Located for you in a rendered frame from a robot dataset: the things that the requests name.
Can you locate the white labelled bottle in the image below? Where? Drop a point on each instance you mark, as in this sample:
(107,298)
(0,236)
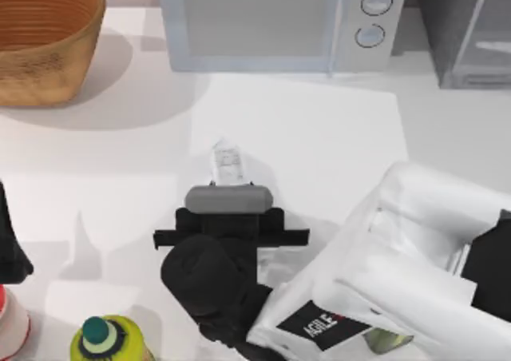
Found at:
(227,162)

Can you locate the pale microwave oven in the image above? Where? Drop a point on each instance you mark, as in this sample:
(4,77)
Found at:
(255,57)

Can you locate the yellow-green bottle with green cap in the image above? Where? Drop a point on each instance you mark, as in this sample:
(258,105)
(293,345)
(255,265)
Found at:
(112,341)

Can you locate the round microwave knob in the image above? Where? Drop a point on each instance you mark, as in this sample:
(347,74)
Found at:
(370,36)
(376,1)

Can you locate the brown woven basket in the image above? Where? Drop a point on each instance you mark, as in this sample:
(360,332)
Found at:
(48,65)

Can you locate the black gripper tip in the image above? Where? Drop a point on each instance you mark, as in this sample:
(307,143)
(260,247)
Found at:
(11,245)

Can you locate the white bottle with red cap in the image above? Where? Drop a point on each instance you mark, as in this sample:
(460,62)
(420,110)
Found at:
(12,325)

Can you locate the grey cabinet with dark inside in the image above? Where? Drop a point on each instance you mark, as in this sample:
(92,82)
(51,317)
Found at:
(447,37)

